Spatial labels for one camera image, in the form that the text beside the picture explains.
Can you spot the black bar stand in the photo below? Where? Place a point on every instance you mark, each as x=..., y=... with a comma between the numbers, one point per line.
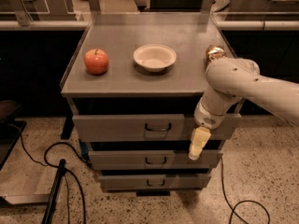
x=53, y=193

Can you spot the white horizontal rail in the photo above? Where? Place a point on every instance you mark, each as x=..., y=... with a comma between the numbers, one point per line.
x=222, y=25

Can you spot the grey bottom drawer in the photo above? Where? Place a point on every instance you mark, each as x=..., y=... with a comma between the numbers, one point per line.
x=144, y=182

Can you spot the grey top drawer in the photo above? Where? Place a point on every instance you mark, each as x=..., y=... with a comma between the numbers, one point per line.
x=126, y=128

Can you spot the dark equipment base left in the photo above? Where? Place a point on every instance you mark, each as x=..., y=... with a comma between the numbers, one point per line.
x=10, y=128

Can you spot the grey drawer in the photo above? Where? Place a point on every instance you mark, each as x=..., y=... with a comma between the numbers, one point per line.
x=144, y=182
x=152, y=159
x=126, y=128

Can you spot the grey middle drawer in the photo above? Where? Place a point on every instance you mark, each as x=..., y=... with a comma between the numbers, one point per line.
x=152, y=159

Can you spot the grey drawer cabinet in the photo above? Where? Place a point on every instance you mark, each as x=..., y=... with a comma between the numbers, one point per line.
x=126, y=88

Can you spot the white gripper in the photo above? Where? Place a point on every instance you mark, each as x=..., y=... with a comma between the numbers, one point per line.
x=207, y=118

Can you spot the red apple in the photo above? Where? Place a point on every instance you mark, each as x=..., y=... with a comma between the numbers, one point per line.
x=96, y=61

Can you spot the white bowl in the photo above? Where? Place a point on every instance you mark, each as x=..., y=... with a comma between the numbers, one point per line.
x=155, y=57

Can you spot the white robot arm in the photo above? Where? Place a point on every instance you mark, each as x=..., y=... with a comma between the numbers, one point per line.
x=230, y=80

